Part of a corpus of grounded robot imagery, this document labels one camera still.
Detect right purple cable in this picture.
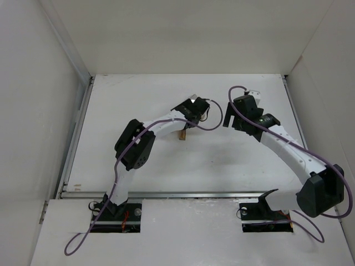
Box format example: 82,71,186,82
228,85,351,244

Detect purple cable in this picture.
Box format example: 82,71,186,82
64,99,224,256
228,85,351,244

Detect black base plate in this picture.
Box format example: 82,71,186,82
88,201,142,233
236,202,293,233

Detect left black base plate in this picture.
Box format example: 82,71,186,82
88,201,142,233

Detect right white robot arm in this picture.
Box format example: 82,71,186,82
223,94,344,218

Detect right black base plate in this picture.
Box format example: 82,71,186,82
236,202,293,233

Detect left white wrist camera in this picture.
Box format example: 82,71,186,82
187,94,197,104

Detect aluminium front rail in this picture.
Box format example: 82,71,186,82
59,191,324,199

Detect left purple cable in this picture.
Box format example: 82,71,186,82
64,99,224,256

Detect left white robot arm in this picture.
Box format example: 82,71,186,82
102,95,210,218

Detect dark striped wood block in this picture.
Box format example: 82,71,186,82
178,130,186,141

